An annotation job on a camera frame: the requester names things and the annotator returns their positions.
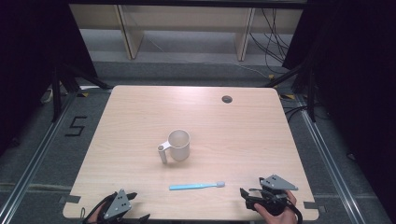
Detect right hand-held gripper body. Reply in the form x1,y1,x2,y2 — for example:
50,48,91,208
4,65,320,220
245,174,299,217

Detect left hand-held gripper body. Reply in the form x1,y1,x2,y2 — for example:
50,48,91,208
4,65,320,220
101,189,140,224

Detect light blue toothbrush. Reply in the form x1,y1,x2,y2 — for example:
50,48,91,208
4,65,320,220
168,181,226,191

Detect white cup with handle holder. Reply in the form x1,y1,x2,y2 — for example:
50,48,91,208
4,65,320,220
157,129,191,165

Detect person's left hand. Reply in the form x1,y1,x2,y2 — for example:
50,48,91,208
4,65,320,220
88,204,106,224

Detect person's right hand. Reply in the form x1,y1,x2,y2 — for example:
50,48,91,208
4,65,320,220
253,189,299,224

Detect grey tape piece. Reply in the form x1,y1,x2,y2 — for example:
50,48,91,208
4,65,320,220
59,194,82,205
303,201,327,215

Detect black metal stand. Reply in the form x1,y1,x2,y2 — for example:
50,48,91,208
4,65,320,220
263,61,318,123
50,62,114,123

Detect dark curtain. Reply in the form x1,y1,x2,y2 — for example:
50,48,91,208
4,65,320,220
281,0,396,224
0,0,98,157

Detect beige wooden desk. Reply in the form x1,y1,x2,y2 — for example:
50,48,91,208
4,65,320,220
68,4,304,62

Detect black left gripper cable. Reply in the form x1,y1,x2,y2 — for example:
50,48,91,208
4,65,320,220
80,192,117,224

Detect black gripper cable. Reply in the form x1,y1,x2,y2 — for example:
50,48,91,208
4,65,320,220
284,198,304,224
80,192,117,224

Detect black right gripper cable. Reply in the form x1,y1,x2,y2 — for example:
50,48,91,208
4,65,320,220
284,198,304,224

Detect metal floor rail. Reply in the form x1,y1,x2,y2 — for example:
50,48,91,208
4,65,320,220
0,91,78,224
295,94,363,224

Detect black floor cables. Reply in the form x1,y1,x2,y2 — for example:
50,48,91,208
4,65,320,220
282,104,325,123

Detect bundle of black cables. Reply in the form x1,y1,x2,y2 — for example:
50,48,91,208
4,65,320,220
248,8,292,75

